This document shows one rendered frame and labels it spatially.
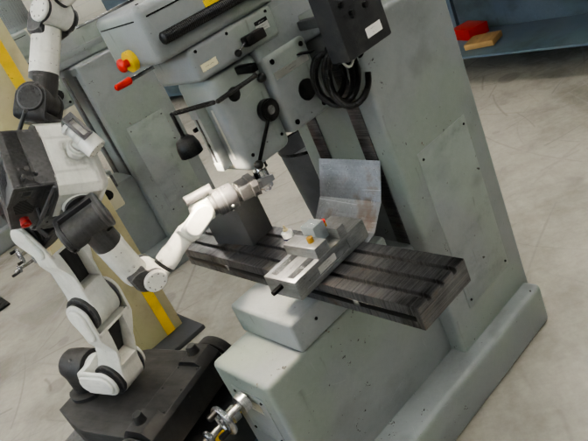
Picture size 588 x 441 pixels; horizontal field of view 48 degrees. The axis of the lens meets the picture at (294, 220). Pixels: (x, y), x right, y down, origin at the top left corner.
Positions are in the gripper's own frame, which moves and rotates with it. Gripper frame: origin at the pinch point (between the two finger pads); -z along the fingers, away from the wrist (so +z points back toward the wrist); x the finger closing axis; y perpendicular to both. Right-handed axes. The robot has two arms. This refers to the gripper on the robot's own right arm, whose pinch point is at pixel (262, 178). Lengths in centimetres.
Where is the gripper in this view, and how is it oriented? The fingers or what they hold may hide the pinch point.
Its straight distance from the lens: 216.5
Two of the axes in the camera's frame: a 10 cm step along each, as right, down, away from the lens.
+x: -3.5, -3.0, 8.9
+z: -8.6, 4.7, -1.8
